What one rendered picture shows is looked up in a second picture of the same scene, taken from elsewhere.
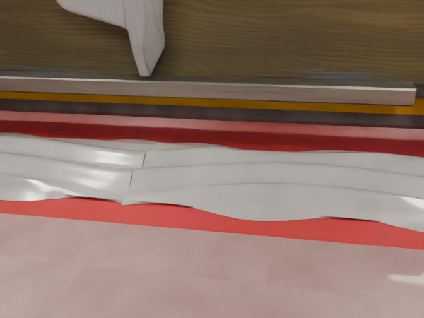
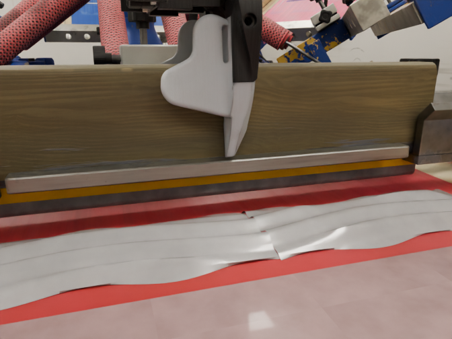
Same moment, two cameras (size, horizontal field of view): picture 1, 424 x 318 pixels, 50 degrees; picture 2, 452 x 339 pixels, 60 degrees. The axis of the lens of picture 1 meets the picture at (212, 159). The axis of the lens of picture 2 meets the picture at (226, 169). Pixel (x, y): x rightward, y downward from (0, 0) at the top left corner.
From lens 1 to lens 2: 0.17 m
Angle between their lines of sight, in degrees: 28
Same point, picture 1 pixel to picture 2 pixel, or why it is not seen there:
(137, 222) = (311, 268)
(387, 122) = (379, 173)
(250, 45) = (302, 126)
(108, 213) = (280, 268)
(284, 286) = not seen: outside the picture
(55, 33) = (140, 127)
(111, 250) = (325, 291)
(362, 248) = not seen: outside the picture
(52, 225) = (250, 288)
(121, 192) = (270, 250)
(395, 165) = (416, 197)
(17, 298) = not seen: outside the picture
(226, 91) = (293, 161)
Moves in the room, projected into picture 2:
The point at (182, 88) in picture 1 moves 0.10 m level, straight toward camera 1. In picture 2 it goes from (260, 163) to (377, 208)
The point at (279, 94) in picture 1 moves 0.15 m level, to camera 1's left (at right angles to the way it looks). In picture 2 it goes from (329, 159) to (136, 192)
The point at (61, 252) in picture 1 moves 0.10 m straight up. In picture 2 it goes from (289, 304) to (301, 87)
